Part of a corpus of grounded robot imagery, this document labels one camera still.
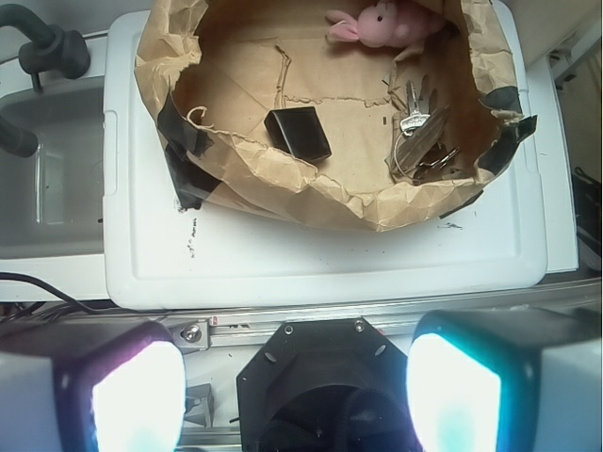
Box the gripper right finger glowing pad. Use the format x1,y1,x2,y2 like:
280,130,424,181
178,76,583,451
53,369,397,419
405,308,602,451

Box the black box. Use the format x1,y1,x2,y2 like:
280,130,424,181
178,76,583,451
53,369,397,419
264,106,332,164

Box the black octagonal mount plate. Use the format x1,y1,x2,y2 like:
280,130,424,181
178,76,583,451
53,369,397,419
236,318,421,451

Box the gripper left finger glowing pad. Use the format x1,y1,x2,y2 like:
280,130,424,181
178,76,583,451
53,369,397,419
1,320,186,451

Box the black cable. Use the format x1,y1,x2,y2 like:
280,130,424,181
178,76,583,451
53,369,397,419
0,271,117,315

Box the silver key bunch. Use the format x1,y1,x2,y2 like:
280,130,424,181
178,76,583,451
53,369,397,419
388,81,460,181

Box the white plastic bin lid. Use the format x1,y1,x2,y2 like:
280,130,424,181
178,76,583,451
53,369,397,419
103,11,547,310

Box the aluminium extrusion rail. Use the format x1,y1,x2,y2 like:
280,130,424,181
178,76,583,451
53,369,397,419
162,277,603,352

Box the brown paper bag tray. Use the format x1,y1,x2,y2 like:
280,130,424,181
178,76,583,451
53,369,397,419
135,1,537,232

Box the pink plush bunny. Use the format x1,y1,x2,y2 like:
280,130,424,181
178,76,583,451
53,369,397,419
325,1,447,48

